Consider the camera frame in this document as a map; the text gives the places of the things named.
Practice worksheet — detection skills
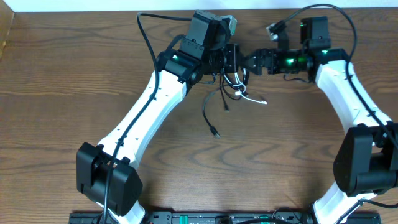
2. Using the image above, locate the white USB cable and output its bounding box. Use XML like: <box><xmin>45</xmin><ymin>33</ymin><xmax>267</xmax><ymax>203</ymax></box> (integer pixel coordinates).
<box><xmin>223</xmin><ymin>70</ymin><xmax>268</xmax><ymax>105</ymax></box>

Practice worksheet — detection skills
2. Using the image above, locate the black USB cable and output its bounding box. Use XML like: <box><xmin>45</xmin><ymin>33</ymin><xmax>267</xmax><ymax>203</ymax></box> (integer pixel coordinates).
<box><xmin>201</xmin><ymin>67</ymin><xmax>250</xmax><ymax>140</ymax></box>

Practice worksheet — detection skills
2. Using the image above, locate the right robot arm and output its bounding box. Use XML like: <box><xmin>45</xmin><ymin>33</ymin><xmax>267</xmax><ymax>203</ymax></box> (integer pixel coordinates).
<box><xmin>240</xmin><ymin>17</ymin><xmax>397</xmax><ymax>223</ymax></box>

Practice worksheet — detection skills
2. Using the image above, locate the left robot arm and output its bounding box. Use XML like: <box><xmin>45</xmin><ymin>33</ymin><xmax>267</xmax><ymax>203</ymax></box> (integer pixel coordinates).
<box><xmin>76</xmin><ymin>10</ymin><xmax>238</xmax><ymax>223</ymax></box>

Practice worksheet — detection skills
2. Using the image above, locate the cardboard panel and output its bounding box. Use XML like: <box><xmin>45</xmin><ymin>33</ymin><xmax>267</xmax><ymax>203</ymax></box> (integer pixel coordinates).
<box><xmin>0</xmin><ymin>0</ymin><xmax>15</xmax><ymax>57</ymax></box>

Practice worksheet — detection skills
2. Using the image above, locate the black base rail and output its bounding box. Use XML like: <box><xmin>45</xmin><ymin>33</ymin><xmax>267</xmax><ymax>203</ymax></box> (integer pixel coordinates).
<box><xmin>68</xmin><ymin>210</ymin><xmax>382</xmax><ymax>224</ymax></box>

